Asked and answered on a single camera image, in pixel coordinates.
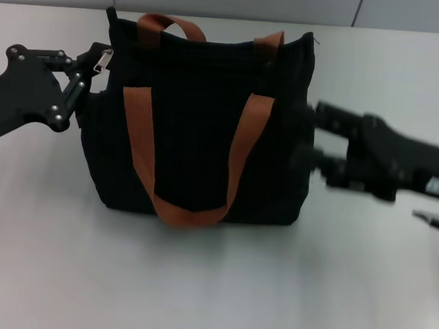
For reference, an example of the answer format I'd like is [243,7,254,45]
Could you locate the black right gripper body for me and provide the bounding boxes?
[342,112,439,205]

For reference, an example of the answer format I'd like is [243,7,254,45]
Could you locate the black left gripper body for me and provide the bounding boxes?
[0,60,65,150]

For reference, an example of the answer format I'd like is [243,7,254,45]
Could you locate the silver zipper pull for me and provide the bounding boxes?
[92,47,115,75]

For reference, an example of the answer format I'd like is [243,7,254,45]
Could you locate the black food bag orange handles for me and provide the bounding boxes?
[74,5,323,236]

